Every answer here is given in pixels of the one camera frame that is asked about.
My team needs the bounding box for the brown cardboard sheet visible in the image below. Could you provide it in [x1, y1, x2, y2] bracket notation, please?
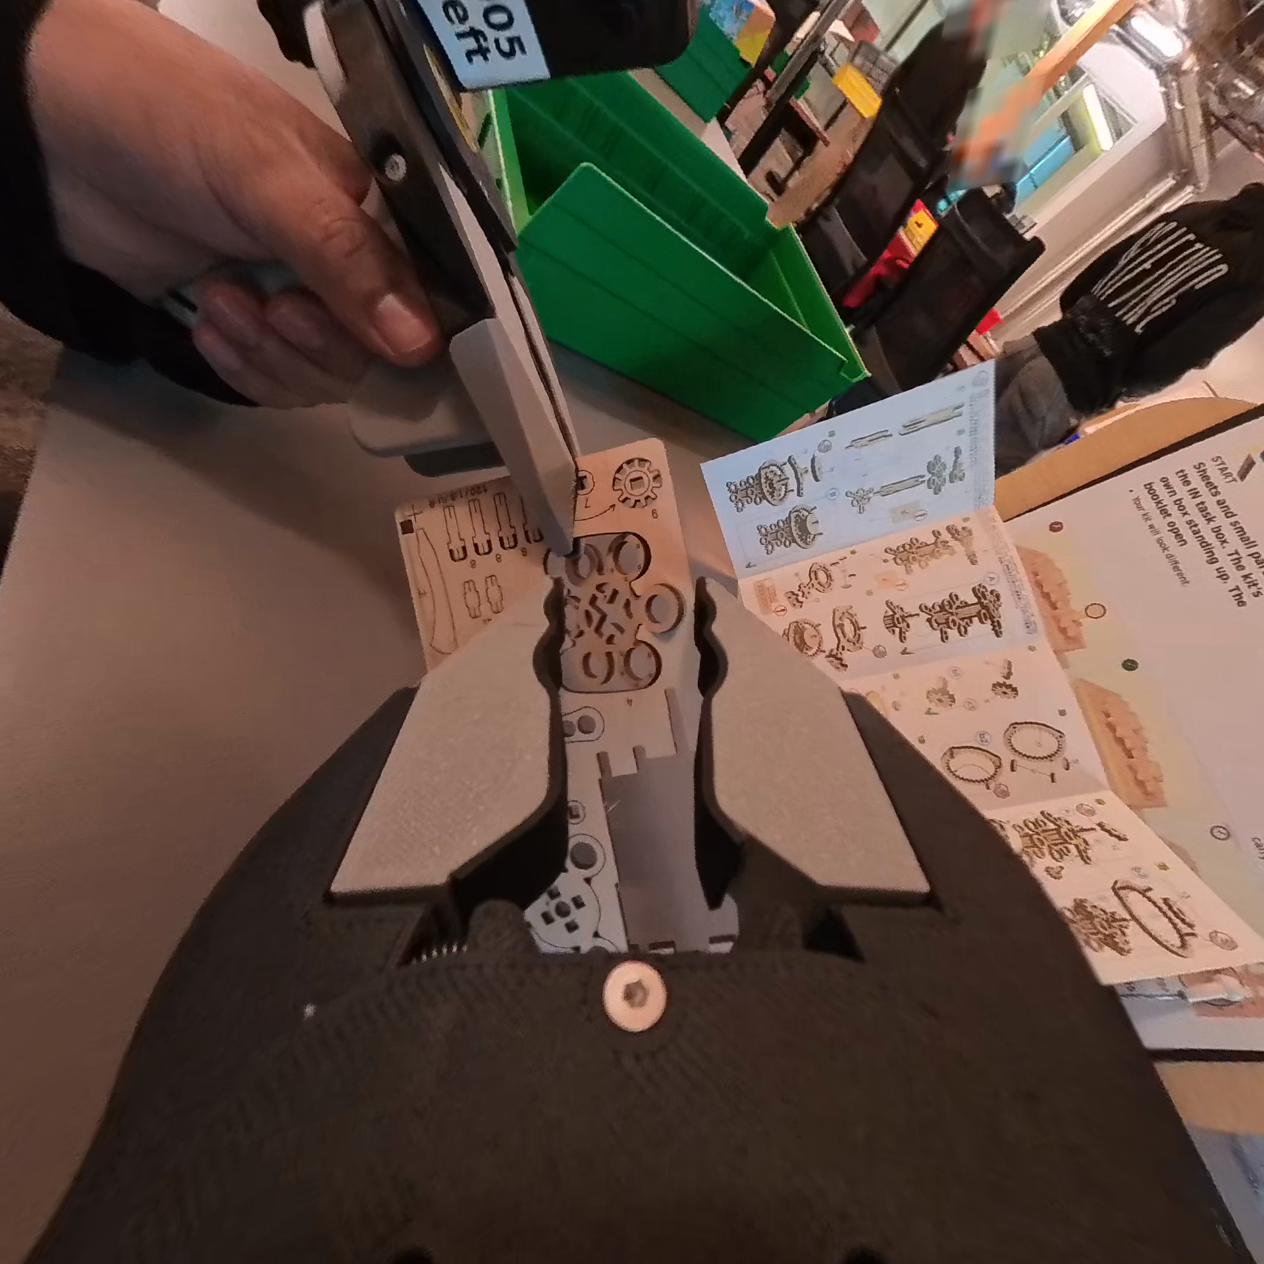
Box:
[991, 395, 1259, 522]

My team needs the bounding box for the folded instruction booklet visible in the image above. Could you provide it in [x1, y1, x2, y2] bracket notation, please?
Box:
[700, 358, 1244, 986]

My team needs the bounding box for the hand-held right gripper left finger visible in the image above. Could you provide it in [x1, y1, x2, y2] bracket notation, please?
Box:
[329, 590, 571, 906]

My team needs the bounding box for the wooden parts sheet with pegs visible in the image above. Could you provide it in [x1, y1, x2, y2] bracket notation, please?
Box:
[393, 473, 557, 674]

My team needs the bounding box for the small green plastic bin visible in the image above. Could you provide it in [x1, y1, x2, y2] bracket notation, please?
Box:
[655, 12, 754, 122]

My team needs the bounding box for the laser-cut wooden parts sheet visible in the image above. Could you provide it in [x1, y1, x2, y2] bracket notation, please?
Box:
[536, 440, 744, 956]

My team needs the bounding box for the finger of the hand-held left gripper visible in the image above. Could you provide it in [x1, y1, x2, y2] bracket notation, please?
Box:
[494, 262, 586, 476]
[448, 318, 583, 557]

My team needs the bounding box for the black metal shelf rack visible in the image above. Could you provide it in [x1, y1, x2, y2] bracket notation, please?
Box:
[720, 0, 896, 184]

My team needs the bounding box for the black bag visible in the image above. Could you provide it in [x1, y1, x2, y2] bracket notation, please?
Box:
[837, 185, 1049, 399]

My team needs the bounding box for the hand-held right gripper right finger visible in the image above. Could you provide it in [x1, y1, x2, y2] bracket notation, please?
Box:
[694, 575, 943, 908]

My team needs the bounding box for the person's left hand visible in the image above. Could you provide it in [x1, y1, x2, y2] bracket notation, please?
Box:
[32, 0, 443, 408]

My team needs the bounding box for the white task instruction card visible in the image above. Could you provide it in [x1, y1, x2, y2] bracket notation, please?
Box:
[1006, 413, 1264, 1055]

